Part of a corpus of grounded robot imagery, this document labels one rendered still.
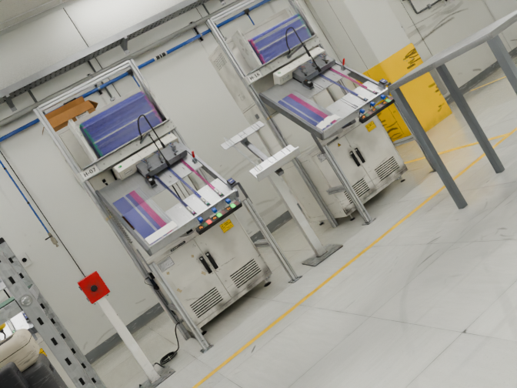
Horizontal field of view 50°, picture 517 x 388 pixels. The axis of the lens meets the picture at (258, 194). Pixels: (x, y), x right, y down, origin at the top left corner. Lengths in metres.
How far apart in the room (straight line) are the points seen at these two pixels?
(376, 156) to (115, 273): 2.63
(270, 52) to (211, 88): 1.52
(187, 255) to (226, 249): 0.28
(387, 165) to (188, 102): 2.23
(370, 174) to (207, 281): 1.55
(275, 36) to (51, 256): 2.77
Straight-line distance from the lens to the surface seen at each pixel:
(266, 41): 4.47
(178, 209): 3.59
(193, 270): 3.81
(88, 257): 5.35
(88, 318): 5.38
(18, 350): 2.26
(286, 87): 4.40
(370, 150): 4.46
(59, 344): 1.23
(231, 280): 3.89
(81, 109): 4.33
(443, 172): 3.22
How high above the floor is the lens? 0.97
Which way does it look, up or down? 6 degrees down
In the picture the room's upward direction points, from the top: 32 degrees counter-clockwise
